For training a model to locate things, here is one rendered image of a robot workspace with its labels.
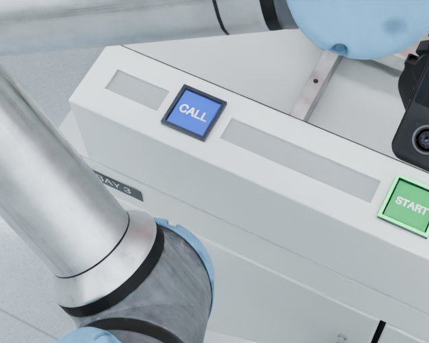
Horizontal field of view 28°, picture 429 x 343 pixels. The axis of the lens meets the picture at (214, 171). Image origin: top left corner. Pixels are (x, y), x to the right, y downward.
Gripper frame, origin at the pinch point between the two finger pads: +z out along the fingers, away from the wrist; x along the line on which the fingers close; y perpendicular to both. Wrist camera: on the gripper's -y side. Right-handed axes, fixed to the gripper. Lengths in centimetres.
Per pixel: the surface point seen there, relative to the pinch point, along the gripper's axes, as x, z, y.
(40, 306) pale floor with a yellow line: 66, 111, -9
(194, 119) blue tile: 25.5, 14.2, -0.1
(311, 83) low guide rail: 18.4, 25.7, 17.3
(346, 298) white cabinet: 3.2, 35.6, -4.0
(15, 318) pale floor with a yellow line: 70, 111, -13
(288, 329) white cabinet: 10, 58, -4
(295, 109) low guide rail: 18.5, 25.7, 12.7
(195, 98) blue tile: 26.7, 14.2, 2.5
